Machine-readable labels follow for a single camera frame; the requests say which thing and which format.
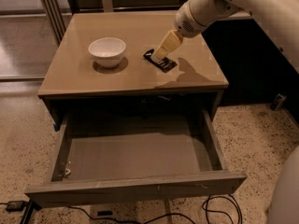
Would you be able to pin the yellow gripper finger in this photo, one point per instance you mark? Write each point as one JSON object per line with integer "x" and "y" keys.
{"x": 172, "y": 40}

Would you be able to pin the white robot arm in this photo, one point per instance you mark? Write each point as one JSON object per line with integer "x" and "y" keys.
{"x": 279, "y": 19}

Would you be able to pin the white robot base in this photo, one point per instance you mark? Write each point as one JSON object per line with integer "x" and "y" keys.
{"x": 284, "y": 207}

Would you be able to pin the beige top drawer cabinet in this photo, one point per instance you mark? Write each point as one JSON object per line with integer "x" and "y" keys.
{"x": 72, "y": 74}

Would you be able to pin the open grey top drawer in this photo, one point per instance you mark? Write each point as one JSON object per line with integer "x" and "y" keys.
{"x": 106, "y": 158}

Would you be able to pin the white ceramic bowl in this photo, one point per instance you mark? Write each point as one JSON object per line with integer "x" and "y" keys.
{"x": 108, "y": 51}

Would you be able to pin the small dark floor object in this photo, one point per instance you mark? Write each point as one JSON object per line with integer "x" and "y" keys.
{"x": 278, "y": 102}

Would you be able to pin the black power adapter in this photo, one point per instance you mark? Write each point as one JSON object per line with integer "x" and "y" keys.
{"x": 16, "y": 206}

